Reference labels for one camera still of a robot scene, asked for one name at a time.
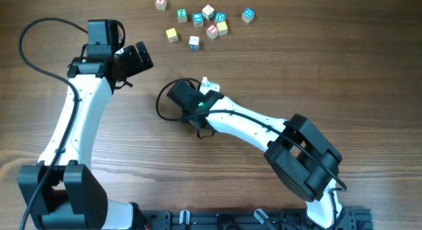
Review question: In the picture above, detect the yellow top block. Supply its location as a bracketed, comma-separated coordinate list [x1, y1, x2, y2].
[216, 21, 228, 36]

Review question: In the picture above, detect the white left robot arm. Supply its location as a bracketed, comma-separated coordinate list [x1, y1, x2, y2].
[18, 42, 154, 229]

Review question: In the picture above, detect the yellow S letter block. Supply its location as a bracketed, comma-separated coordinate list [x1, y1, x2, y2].
[166, 28, 178, 43]

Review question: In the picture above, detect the white block blue 2 side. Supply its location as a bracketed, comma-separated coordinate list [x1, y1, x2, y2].
[189, 36, 200, 50]

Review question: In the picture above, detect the red Y block far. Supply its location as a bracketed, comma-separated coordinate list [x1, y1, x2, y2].
[155, 0, 167, 10]

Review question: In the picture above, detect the red I block upper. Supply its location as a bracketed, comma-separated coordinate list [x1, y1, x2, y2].
[206, 24, 219, 40]

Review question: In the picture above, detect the green Z letter block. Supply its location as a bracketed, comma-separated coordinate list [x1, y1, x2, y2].
[177, 9, 187, 22]

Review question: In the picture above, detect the blue L letter block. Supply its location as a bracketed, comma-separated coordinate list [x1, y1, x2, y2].
[193, 13, 204, 28]

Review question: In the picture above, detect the blue D letter block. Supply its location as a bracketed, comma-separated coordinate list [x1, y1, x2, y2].
[214, 12, 226, 24]

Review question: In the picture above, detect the white block green side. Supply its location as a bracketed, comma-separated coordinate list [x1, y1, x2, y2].
[202, 5, 215, 20]

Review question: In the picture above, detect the blue top block far right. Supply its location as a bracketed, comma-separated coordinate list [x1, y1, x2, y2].
[241, 8, 255, 24]

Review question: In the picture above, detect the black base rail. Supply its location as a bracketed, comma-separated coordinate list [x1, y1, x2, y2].
[142, 207, 374, 230]

